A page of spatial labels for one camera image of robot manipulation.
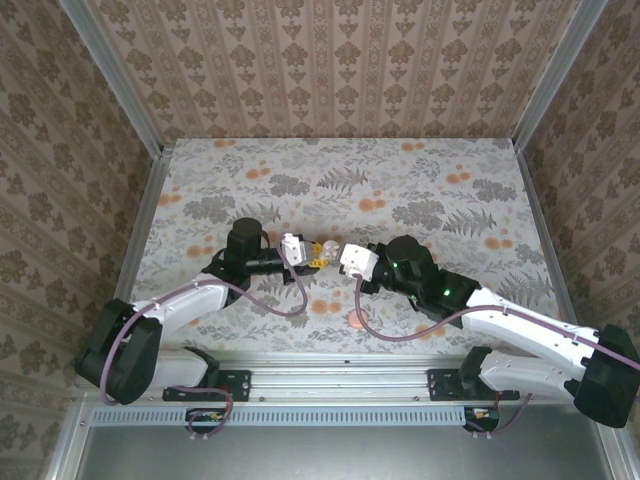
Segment floral patterned table cover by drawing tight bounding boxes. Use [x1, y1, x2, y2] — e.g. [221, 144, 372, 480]
[117, 137, 576, 357]

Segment small control board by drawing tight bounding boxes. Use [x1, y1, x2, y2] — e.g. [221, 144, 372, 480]
[185, 407, 226, 434]
[463, 405, 501, 432]

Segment grey metal sheet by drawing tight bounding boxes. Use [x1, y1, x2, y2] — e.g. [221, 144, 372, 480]
[74, 424, 619, 480]

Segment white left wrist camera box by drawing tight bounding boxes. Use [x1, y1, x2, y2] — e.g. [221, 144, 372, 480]
[278, 232, 312, 267]

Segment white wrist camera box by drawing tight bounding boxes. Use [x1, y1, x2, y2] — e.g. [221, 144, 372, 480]
[338, 243, 380, 282]
[278, 232, 312, 267]

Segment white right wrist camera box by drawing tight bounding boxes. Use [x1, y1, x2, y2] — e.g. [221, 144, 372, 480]
[338, 243, 380, 282]

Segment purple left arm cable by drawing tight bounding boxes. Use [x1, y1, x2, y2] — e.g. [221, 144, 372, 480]
[99, 249, 309, 441]

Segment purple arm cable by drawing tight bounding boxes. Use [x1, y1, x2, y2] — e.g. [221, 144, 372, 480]
[353, 273, 640, 439]
[99, 249, 309, 441]

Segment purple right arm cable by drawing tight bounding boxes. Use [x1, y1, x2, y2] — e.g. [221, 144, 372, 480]
[353, 273, 640, 439]

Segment aluminium side rail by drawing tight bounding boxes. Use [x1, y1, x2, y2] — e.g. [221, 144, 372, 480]
[513, 142, 592, 364]
[93, 143, 175, 365]

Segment aluminium front mounting rail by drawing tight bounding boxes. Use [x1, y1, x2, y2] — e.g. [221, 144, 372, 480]
[74, 352, 614, 406]

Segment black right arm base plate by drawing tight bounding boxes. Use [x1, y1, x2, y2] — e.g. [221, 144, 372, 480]
[427, 368, 521, 403]

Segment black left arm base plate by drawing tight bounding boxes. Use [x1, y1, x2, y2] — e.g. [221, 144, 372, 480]
[163, 368, 251, 403]

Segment grey slotted cable duct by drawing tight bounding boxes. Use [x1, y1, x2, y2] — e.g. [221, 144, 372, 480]
[92, 405, 464, 428]

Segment aluminium frame post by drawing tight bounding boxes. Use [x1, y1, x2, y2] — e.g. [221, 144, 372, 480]
[58, 0, 169, 159]
[512, 0, 609, 151]

